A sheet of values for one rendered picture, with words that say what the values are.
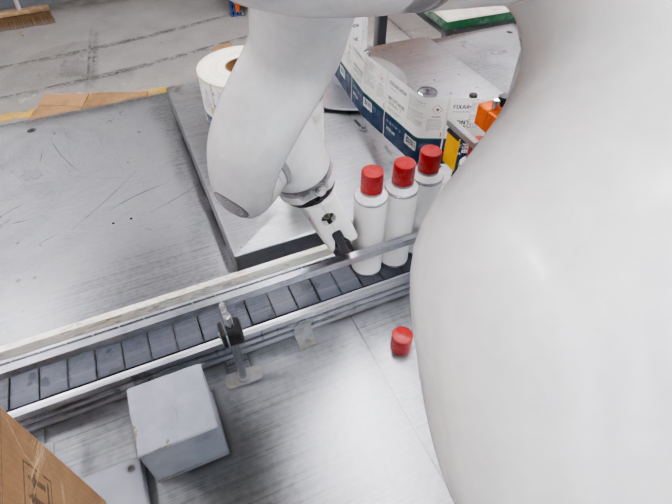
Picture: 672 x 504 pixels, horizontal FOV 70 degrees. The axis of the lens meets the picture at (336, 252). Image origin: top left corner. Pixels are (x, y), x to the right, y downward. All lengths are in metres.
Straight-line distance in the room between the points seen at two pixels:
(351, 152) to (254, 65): 0.65
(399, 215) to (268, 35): 0.41
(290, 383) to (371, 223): 0.27
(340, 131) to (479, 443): 1.03
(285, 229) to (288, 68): 0.51
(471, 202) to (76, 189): 1.10
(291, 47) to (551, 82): 0.27
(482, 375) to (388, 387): 0.61
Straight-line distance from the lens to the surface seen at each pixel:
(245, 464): 0.73
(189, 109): 1.30
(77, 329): 0.81
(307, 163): 0.59
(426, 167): 0.75
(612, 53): 0.18
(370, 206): 0.71
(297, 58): 0.43
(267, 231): 0.91
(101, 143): 1.34
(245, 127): 0.47
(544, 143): 0.17
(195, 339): 0.78
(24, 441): 0.55
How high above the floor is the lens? 1.51
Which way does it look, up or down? 47 degrees down
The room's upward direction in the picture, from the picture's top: straight up
